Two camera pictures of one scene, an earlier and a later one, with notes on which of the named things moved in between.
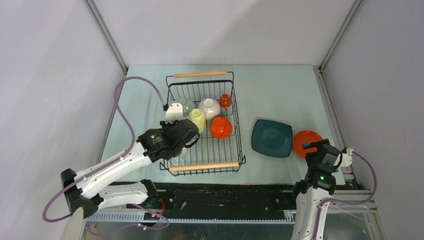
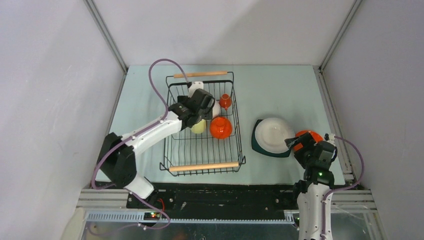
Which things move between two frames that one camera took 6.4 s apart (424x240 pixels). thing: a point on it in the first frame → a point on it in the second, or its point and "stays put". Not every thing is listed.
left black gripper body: [165, 126] → [205, 113]
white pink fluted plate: [185, 152] → [270, 134]
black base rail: [191, 197] stays put
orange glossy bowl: [221, 127] stays put
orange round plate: [304, 137] stays put
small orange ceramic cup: [225, 101] stays put
